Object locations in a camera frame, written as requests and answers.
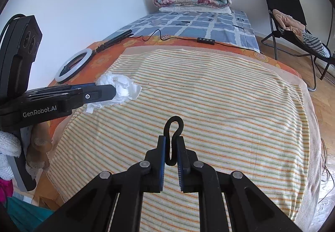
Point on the blue checked bedsheet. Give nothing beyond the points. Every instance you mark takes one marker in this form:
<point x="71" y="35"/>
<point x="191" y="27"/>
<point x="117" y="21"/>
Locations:
<point x="188" y="25"/>

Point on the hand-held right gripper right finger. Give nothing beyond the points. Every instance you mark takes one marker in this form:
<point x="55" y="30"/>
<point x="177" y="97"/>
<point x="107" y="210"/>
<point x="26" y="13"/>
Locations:
<point x="181" y="164"/>

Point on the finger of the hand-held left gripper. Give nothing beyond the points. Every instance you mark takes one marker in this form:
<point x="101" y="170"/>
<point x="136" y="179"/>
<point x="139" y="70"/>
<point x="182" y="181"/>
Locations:
<point x="99" y="94"/>
<point x="83" y="86"/>

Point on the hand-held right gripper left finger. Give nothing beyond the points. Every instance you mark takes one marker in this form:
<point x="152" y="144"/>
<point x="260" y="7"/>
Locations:
<point x="162" y="164"/>

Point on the black tripod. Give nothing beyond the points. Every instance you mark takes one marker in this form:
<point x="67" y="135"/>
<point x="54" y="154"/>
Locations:
<point x="115" y="38"/>

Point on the brown bed frame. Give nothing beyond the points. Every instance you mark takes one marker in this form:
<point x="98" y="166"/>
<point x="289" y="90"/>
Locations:
<point x="42" y="130"/>

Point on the pink cloth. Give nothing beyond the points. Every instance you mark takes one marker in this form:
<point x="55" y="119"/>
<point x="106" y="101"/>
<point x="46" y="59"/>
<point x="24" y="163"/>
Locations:
<point x="288" y="20"/>

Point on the striped towel blanket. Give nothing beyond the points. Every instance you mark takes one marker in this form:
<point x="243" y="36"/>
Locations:
<point x="209" y="103"/>

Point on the grey striped cloth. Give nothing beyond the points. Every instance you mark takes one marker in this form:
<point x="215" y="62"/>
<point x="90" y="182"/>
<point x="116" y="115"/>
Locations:
<point x="316" y="44"/>

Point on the pink clothing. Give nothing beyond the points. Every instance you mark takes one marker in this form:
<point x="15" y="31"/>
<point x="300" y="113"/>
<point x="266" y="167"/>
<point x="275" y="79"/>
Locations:
<point x="5" y="190"/>

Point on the orange blanket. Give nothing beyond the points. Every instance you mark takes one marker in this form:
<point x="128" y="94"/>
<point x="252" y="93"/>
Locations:
<point x="104" y="57"/>

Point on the person's left hand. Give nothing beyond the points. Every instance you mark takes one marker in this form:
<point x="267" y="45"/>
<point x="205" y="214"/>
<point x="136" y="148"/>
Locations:
<point x="9" y="144"/>

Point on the black folding chair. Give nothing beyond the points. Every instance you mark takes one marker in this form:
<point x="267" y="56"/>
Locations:
<point x="282" y="1"/>

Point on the white tissue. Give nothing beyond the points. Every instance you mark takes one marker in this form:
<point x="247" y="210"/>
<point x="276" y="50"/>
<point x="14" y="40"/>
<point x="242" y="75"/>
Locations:
<point x="123" y="88"/>

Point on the teal cloth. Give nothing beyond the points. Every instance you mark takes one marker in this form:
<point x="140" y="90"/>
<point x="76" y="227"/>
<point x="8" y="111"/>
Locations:
<point x="23" y="213"/>

